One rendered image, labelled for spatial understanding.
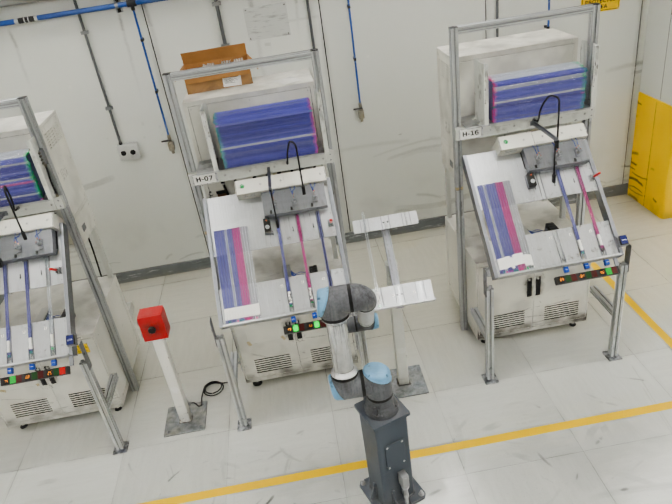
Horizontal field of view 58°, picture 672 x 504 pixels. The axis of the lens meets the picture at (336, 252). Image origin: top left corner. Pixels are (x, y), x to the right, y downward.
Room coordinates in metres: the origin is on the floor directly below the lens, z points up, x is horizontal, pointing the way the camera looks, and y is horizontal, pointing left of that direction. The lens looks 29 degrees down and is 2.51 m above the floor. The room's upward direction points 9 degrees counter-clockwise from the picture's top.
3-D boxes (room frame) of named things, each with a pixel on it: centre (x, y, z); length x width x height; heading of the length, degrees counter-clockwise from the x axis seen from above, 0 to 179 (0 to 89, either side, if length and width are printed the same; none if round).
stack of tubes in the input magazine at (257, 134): (3.11, 0.26, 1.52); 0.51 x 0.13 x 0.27; 93
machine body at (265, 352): (3.23, 0.33, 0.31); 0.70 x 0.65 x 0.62; 93
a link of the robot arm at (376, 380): (2.01, -0.09, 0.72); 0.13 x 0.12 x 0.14; 90
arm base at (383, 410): (2.01, -0.10, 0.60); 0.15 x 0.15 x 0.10
